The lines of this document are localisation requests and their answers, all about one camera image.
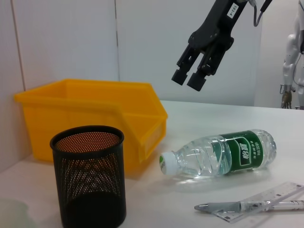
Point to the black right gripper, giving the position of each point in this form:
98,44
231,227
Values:
218,26

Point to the clear water bottle green label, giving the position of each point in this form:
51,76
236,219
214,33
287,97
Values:
213,154

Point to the clear silver ballpoint pen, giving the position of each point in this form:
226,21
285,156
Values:
228,206

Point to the clear plastic ruler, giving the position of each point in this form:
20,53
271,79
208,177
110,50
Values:
280,192

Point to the black mesh pen holder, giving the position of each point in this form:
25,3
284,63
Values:
90,190

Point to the translucent green wavy fruit plate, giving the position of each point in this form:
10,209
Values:
12,213

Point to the white humanoid robot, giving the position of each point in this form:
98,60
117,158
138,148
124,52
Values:
291,59

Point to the yellow plastic storage bin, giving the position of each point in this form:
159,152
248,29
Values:
71,118

